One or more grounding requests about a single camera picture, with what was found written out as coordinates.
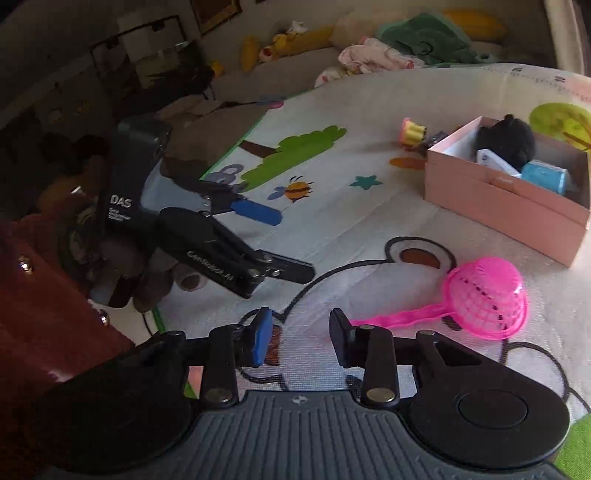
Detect pink baby clothes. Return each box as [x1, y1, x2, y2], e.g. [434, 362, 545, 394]
[337, 37, 426, 75]

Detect small yellow pillow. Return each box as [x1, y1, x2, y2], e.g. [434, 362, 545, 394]
[240, 34, 262, 72]

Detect grey curtain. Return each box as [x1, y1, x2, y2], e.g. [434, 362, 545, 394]
[544, 0, 591, 77]

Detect small white box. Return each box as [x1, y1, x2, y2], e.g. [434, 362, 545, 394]
[475, 148, 522, 176]

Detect person's left hand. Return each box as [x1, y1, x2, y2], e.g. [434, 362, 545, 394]
[90, 235, 204, 315]

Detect pink round tin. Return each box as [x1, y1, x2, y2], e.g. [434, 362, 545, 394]
[399, 117, 428, 149]

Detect blue roll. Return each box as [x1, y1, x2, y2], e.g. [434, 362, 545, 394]
[521, 159, 570, 195]

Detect long yellow banana pillow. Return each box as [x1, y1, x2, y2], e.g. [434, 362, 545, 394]
[272, 25, 335, 58]

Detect yellow cushion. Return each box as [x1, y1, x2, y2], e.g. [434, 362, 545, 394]
[443, 9, 506, 40]

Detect white floral cloth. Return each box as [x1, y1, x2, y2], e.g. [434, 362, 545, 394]
[314, 65, 352, 88]

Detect printed play mat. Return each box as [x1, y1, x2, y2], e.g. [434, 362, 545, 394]
[139, 62, 591, 476]

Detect pink cardboard box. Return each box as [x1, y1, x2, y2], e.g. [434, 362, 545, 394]
[424, 115, 591, 268]

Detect dark red studded panel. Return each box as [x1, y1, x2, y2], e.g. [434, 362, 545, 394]
[0, 217, 139, 388]

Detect picture frame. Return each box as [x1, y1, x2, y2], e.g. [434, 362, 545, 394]
[189, 0, 243, 35]

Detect pink toy strainer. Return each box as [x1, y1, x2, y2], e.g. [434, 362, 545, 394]
[349, 257, 529, 341]

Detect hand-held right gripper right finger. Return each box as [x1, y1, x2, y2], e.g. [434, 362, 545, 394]
[329, 308, 495, 408]

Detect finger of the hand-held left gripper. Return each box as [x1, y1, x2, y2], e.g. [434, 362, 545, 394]
[248, 249, 316, 285]
[198, 179, 283, 227]

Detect beige sofa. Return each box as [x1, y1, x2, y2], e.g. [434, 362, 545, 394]
[157, 28, 509, 139]

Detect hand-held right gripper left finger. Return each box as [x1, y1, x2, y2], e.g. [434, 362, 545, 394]
[134, 307, 274, 407]

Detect dark shelf unit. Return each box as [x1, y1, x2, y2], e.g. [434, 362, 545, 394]
[90, 14, 204, 93]

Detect green towel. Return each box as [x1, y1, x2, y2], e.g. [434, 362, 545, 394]
[376, 11, 481, 65]

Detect black plush cat toy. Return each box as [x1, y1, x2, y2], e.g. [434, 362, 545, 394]
[475, 114, 537, 171]

